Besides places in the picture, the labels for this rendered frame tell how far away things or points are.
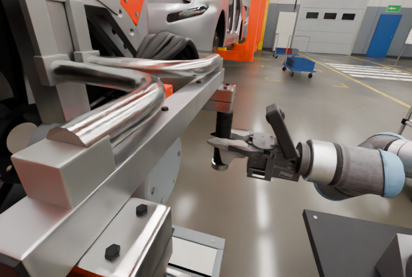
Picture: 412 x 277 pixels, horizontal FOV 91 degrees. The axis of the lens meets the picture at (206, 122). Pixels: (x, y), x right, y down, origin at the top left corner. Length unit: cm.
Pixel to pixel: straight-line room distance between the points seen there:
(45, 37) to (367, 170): 54
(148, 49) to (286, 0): 1317
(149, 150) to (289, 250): 124
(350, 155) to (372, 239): 73
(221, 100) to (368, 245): 91
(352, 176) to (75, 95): 50
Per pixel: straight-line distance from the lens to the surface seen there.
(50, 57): 32
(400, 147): 62
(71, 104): 37
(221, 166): 49
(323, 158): 46
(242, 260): 125
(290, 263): 131
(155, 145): 17
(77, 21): 36
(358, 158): 48
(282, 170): 48
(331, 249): 105
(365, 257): 110
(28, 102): 45
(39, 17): 33
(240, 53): 394
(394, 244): 99
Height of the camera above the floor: 106
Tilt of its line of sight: 25 degrees down
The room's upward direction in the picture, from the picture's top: 3 degrees clockwise
